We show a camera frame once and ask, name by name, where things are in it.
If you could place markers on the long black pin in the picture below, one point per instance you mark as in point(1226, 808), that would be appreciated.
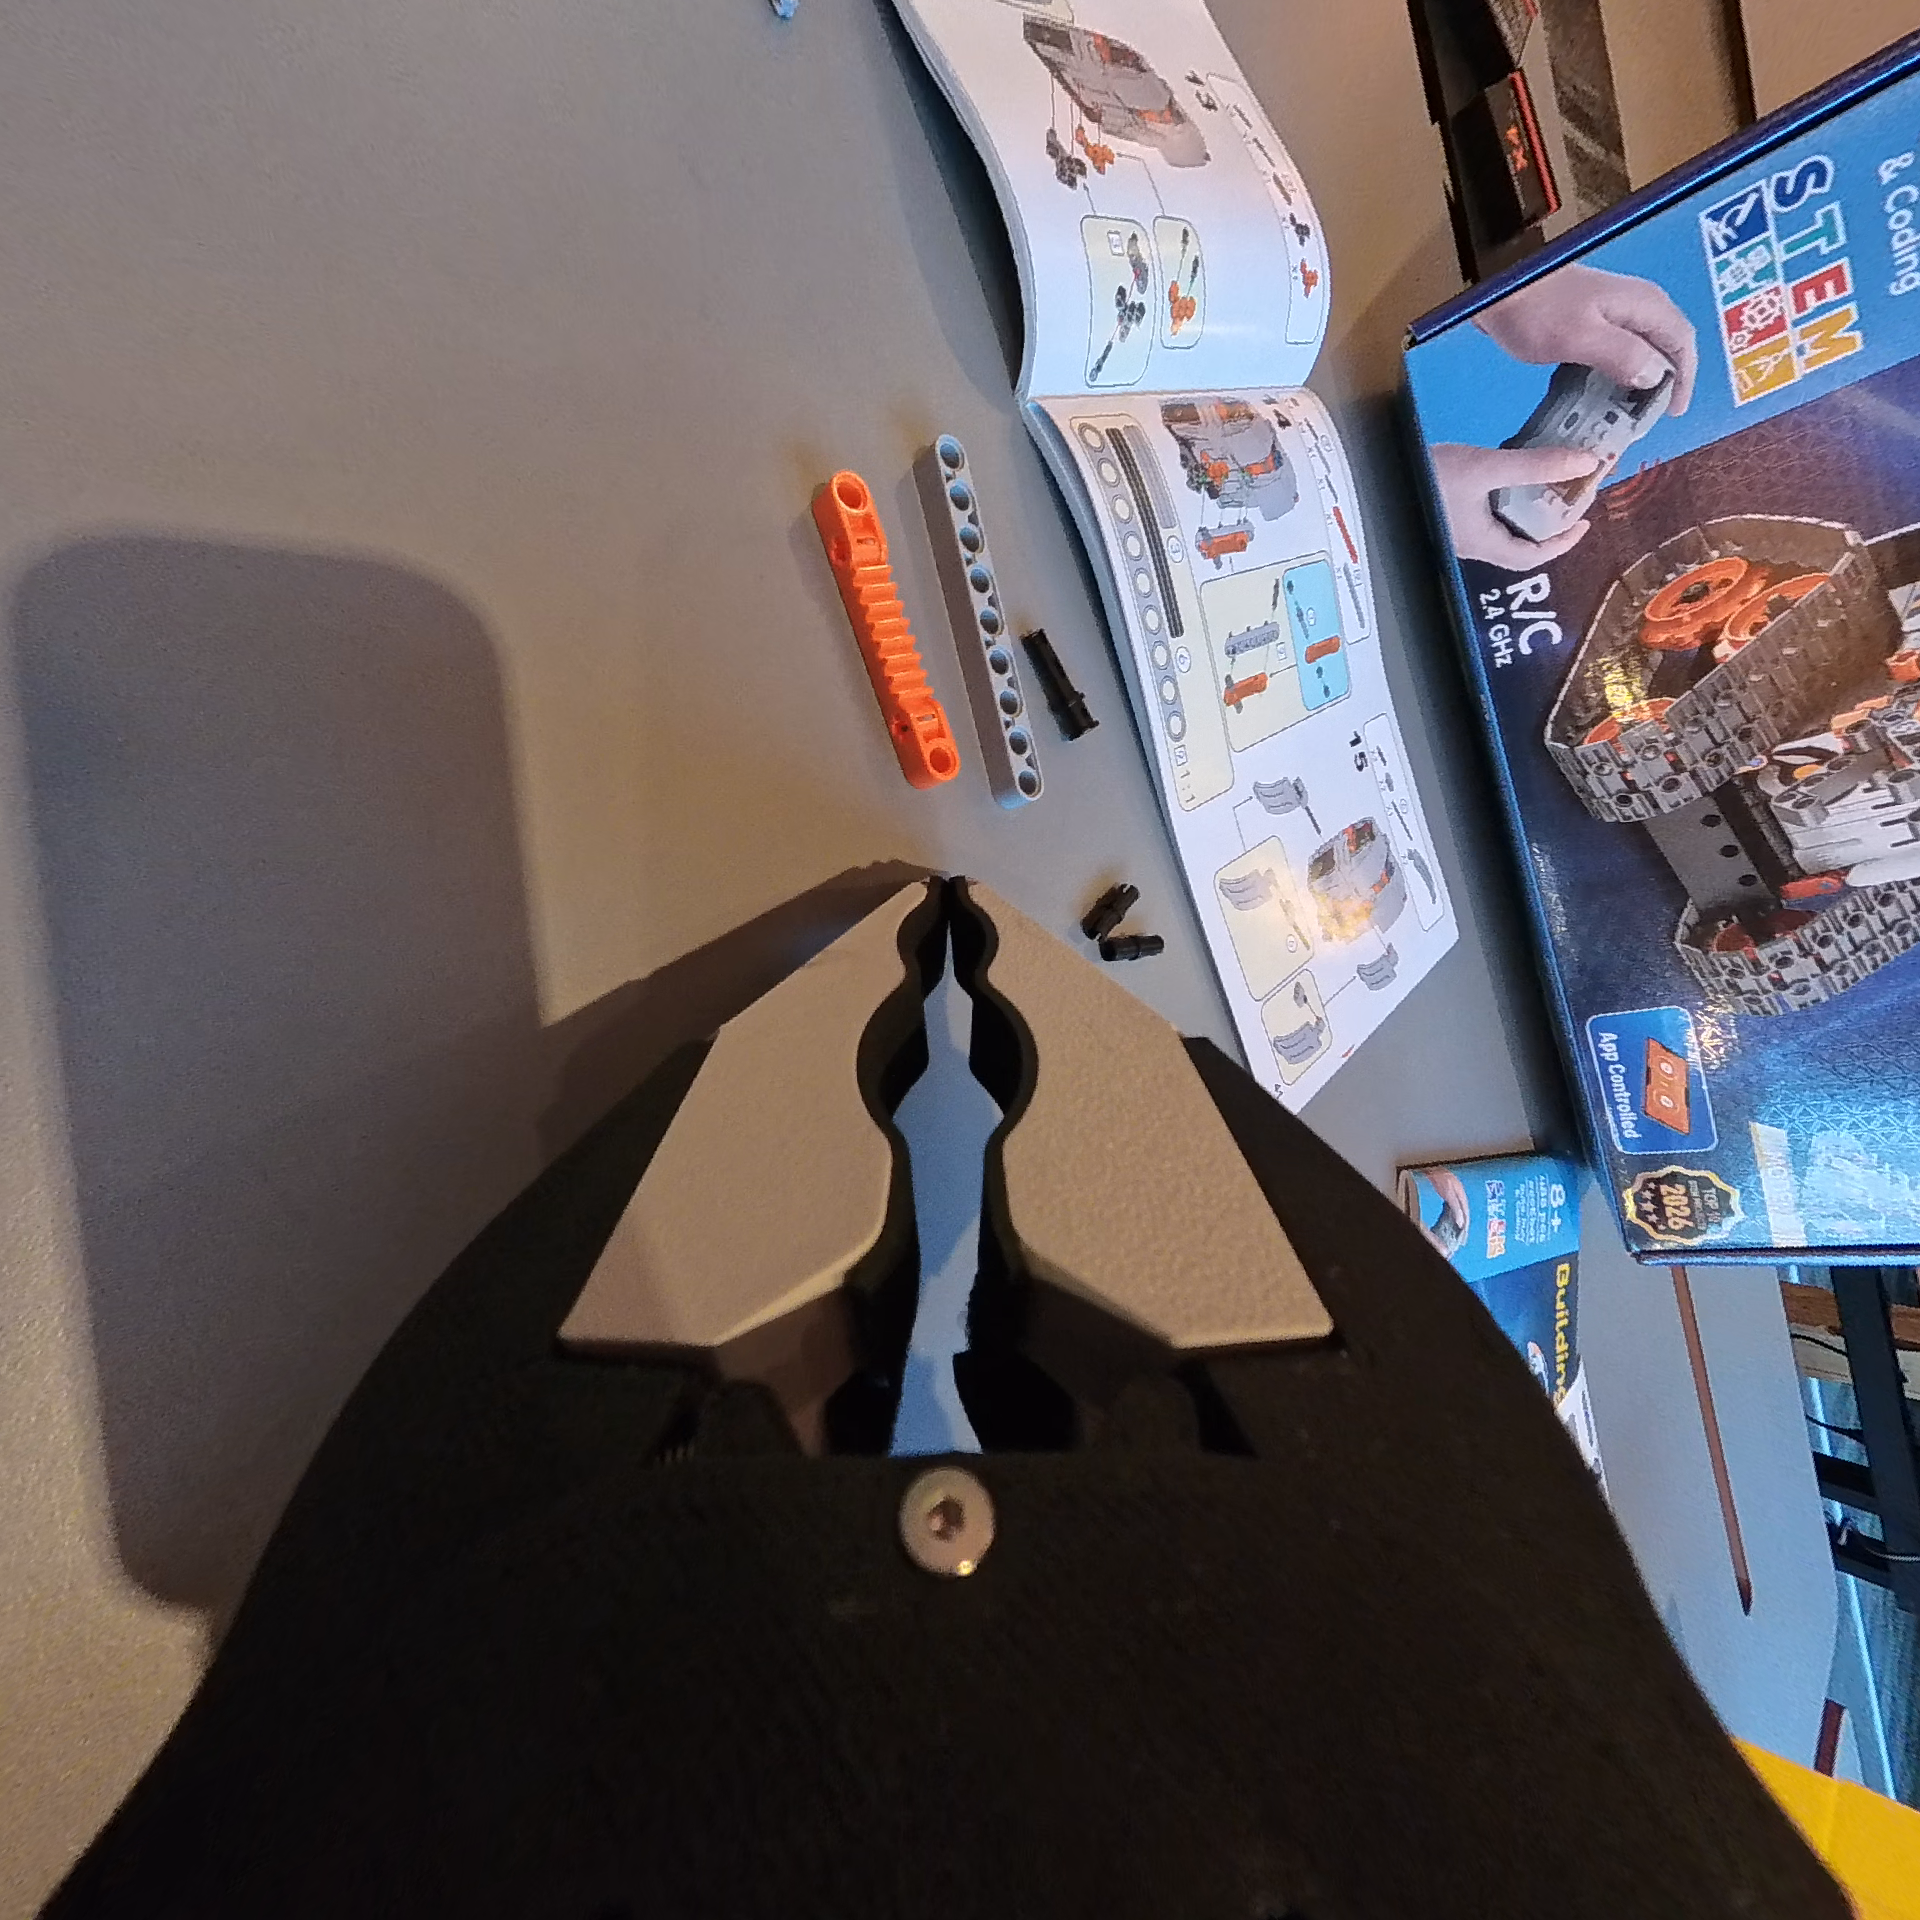
point(1057, 684)

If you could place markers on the blue toy robot box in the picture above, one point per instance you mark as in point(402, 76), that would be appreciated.
point(1727, 929)

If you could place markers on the grey holed beam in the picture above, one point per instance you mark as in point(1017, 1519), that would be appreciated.
point(974, 625)

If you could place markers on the open instruction booklet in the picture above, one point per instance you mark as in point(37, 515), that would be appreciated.
point(982, 104)

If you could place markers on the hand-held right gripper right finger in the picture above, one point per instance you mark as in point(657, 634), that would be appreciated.
point(1168, 1202)

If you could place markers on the short black pin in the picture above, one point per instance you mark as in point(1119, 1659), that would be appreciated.
point(1110, 906)
point(1130, 948)

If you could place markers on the black metal desk frame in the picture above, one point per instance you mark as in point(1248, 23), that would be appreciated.
point(1870, 1380)

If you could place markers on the yellow plastic bin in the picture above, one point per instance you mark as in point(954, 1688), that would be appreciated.
point(1847, 1852)

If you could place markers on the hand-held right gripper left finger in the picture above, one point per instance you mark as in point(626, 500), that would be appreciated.
point(722, 1202)

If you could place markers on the blue cover booklet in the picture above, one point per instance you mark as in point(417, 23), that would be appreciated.
point(1499, 1261)

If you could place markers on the orange toothed beam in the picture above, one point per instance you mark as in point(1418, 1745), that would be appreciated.
point(886, 631)

